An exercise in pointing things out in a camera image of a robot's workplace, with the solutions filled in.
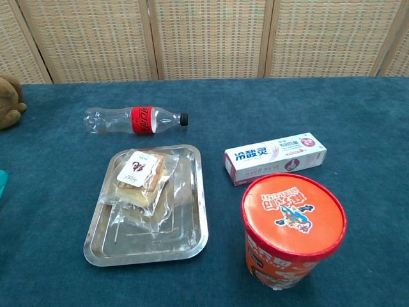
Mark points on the empty clear cola bottle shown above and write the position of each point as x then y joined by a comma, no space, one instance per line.
140,120

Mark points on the white toothpaste box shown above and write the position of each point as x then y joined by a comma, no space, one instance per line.
274,158

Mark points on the brown plush toy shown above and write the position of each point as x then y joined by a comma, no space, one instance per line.
8,102

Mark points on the blue felt table cloth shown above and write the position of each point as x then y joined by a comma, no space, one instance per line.
287,105

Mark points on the orange instant noodle cup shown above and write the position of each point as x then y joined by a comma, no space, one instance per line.
292,217

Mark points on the metal tray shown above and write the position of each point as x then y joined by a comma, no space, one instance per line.
188,224

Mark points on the blue snack bag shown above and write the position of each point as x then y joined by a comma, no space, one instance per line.
2,184

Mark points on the woven rattan folding screen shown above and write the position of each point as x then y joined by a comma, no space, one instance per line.
204,35

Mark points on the plastic-wrapped sandwich with white label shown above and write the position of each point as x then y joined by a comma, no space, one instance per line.
139,182

